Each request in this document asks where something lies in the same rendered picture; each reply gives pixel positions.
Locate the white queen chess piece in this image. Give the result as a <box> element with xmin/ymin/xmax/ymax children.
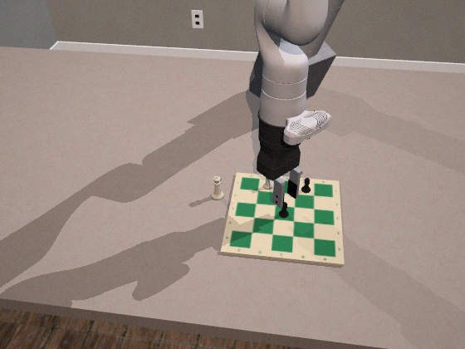
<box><xmin>212</xmin><ymin>176</ymin><xmax>223</xmax><ymax>200</ymax></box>

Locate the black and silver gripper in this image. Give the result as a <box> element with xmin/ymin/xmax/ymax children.
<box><xmin>257</xmin><ymin>89</ymin><xmax>331</xmax><ymax>208</ymax></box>

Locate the black pawn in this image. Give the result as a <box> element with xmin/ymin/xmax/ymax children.
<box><xmin>279</xmin><ymin>202</ymin><xmax>289</xmax><ymax>218</ymax></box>
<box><xmin>301</xmin><ymin>178</ymin><xmax>311</xmax><ymax>193</ymax></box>

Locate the green and cream chessboard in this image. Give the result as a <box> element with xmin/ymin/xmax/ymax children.
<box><xmin>221</xmin><ymin>172</ymin><xmax>345</xmax><ymax>267</ymax></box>

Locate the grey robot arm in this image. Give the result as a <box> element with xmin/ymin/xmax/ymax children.
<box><xmin>254</xmin><ymin>0</ymin><xmax>344</xmax><ymax>99</ymax></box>

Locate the white pawn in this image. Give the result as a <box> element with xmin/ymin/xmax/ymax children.
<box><xmin>263</xmin><ymin>178</ymin><xmax>272</xmax><ymax>189</ymax></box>

